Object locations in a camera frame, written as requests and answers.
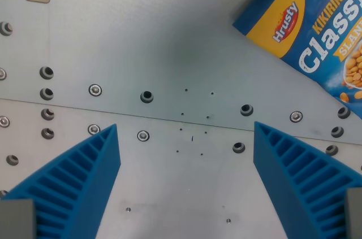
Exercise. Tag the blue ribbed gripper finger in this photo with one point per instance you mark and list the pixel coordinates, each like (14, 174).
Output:
(288, 171)
(85, 182)

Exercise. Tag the grey hole bushing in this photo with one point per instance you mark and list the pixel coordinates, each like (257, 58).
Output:
(246, 110)
(344, 112)
(331, 150)
(337, 131)
(239, 147)
(12, 160)
(147, 96)

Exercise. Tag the silver hex socket bolt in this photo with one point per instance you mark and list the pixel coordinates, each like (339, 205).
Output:
(95, 90)
(143, 135)
(93, 129)
(296, 116)
(2, 74)

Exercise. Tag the blue Hrusty peanut snack bag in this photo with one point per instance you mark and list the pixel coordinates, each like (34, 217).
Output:
(316, 24)

